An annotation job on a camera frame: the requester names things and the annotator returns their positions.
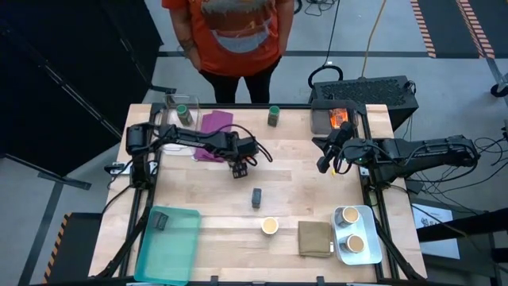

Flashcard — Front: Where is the small white device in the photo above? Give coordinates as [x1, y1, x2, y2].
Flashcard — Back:
[104, 160, 133, 176]

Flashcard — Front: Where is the teal plastic bin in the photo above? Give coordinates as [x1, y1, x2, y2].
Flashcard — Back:
[133, 205, 202, 286]

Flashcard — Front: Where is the person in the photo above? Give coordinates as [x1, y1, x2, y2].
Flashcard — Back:
[161, 0, 295, 105]

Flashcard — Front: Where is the white paper sheet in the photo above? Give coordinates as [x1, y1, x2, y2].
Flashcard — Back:
[411, 203, 461, 260]

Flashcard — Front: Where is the yellow cable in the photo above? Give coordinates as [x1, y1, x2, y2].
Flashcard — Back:
[360, 0, 388, 79]

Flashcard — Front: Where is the black curtain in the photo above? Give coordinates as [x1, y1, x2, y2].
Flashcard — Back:
[0, 0, 164, 178]

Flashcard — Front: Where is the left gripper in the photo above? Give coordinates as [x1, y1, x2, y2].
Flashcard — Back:
[226, 134, 260, 180]

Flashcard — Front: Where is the black beam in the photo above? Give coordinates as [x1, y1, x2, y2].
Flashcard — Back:
[416, 207, 508, 244]

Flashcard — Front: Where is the black caster wheel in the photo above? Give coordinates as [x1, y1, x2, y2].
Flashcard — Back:
[490, 71, 508, 99]

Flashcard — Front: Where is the gray translucent plastic bin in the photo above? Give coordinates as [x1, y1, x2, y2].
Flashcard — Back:
[310, 98, 360, 135]

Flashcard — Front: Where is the black computer case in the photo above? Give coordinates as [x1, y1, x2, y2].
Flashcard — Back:
[308, 75, 420, 131]

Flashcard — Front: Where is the black looped cable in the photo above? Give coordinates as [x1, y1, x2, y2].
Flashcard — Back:
[307, 0, 344, 91]

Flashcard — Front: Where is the white plastic tray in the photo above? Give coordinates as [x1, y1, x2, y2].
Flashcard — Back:
[330, 205, 383, 266]

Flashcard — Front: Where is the orange taco mix packet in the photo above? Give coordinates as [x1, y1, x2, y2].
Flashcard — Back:
[328, 107, 351, 130]

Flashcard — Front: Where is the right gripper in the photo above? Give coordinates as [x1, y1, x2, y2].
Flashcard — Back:
[311, 121, 368, 175]

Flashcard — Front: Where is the purple folded cloth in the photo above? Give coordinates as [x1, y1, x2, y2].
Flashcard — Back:
[194, 110, 234, 163]

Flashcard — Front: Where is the tan folded cloth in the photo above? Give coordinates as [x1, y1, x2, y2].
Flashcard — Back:
[298, 220, 333, 258]

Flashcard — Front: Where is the clear plastic bin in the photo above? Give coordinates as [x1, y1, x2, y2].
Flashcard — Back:
[160, 93, 201, 154]

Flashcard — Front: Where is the black stand foot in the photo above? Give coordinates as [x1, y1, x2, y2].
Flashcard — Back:
[37, 170, 93, 191]
[149, 83, 178, 95]

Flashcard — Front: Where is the black box hazard stripe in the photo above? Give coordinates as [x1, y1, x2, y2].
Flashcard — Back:
[42, 211, 103, 285]

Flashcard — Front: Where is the green lid spice jar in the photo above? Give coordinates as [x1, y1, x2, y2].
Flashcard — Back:
[267, 105, 281, 128]
[175, 103, 194, 127]

